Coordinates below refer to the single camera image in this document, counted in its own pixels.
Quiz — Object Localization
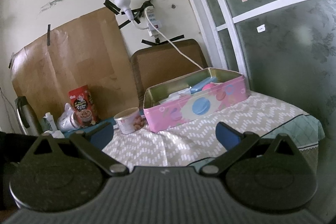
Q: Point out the white framed glass door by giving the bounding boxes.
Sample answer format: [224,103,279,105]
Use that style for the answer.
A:
[190,0,335,139]

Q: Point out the small white bottle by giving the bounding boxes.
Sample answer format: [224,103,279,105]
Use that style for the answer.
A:
[43,113,65,139]

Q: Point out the white snack tub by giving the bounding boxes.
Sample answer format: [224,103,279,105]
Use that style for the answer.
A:
[114,107,145,135]

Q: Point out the white light bulb socket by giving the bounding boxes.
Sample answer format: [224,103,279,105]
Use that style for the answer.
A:
[114,0,134,21]

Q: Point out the white plastic bag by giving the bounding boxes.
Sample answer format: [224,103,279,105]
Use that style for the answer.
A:
[56,103,80,133]

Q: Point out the brown chair back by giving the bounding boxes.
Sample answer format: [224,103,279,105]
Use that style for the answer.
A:
[130,39,208,107]

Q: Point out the teal blue mat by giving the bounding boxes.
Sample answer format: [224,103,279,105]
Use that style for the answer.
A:
[63,118,117,138]

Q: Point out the white power cable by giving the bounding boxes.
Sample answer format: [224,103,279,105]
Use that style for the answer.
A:
[143,7,204,71]

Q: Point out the pink macaron tin box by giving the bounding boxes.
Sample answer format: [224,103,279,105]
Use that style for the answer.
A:
[143,68,249,132]

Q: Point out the blue white tissue pack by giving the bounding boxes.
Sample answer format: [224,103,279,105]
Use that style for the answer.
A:
[159,88,191,105]

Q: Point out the patterned beige tablecloth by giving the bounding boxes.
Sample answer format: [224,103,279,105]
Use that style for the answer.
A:
[103,92,325,169]

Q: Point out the large brown cardboard sheet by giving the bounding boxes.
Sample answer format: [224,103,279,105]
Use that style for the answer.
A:
[11,8,139,119]

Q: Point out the red cocoa box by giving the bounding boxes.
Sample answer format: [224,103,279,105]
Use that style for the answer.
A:
[68,85,100,127]

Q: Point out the white power strip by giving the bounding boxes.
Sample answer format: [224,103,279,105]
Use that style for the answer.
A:
[144,6,162,38]

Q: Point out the pink fluffy soft ball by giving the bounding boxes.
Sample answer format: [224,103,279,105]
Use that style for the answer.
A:
[202,83,217,91]

